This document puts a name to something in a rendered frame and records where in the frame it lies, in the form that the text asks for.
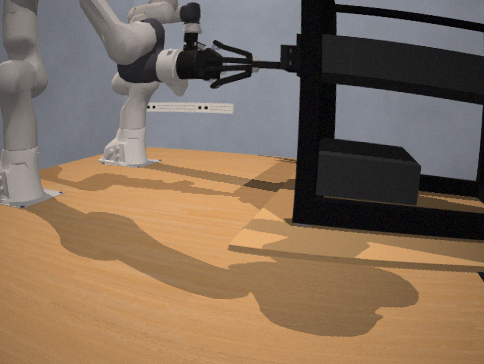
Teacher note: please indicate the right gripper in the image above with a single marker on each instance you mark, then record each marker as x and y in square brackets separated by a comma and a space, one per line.
[207, 64]

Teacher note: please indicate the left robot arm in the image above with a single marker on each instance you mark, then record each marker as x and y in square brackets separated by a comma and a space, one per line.
[130, 138]

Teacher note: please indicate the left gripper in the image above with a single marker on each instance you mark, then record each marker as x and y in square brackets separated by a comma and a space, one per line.
[191, 39]

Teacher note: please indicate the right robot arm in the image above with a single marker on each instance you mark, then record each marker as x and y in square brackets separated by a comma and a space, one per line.
[20, 81]

